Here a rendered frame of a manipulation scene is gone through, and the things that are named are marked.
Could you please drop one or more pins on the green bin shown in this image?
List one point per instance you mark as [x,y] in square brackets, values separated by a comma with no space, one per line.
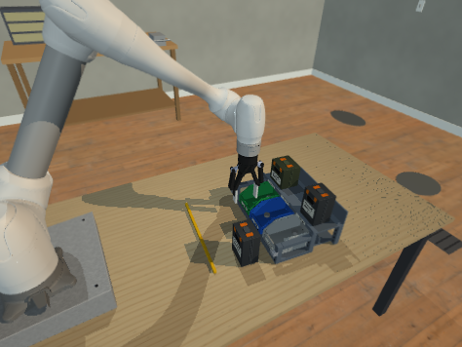
[248,201]

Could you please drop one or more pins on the grey open bin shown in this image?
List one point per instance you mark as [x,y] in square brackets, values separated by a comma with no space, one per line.
[280,230]

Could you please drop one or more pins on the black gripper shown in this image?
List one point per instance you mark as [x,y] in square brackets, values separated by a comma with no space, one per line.
[242,170]

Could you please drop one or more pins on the blue open bin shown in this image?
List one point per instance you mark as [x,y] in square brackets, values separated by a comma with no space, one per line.
[277,208]

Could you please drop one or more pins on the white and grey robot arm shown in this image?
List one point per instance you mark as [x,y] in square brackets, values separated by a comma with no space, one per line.
[31,269]

